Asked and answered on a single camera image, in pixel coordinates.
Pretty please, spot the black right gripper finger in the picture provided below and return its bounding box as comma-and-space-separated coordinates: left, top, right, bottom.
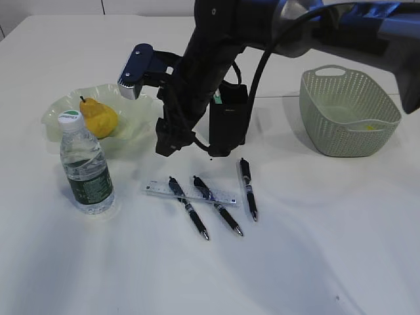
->
208, 140, 245, 157
156, 131, 189, 156

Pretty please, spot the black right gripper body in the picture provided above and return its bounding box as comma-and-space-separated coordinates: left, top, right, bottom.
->
156, 42, 245, 144

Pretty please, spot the teal eraser pen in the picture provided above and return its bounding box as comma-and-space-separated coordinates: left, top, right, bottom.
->
213, 91, 222, 104

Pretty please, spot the clear plastic ruler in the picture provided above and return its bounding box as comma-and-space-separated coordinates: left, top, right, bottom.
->
142, 180, 242, 207

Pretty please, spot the yellow pear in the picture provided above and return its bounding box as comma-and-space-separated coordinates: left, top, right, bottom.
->
79, 96, 119, 138

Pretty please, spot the clear plastic water bottle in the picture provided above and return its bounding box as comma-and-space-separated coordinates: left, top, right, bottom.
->
58, 110, 115, 215

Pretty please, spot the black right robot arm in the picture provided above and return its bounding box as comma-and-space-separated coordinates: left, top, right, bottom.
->
156, 1, 419, 157

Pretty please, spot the black square pen holder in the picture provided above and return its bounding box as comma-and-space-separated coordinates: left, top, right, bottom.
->
209, 81, 248, 144

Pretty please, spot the black pen right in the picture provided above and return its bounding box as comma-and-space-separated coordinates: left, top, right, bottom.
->
239, 158, 259, 222

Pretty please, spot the black pen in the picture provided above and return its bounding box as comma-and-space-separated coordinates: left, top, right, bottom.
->
239, 158, 259, 222
168, 177, 210, 241
193, 175, 244, 237

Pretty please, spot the black pen middle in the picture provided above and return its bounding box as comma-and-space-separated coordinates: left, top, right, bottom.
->
193, 175, 244, 237

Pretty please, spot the green wavy glass plate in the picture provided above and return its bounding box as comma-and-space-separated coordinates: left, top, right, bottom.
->
41, 84, 154, 157

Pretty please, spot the black pen left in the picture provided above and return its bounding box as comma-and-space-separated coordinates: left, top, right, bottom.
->
168, 177, 210, 241

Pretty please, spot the green plastic woven basket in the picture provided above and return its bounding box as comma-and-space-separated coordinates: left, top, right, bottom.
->
299, 65, 402, 158

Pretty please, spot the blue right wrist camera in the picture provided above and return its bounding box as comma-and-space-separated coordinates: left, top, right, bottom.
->
117, 43, 181, 100

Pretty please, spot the black cable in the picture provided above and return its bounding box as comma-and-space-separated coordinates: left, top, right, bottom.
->
193, 6, 355, 152

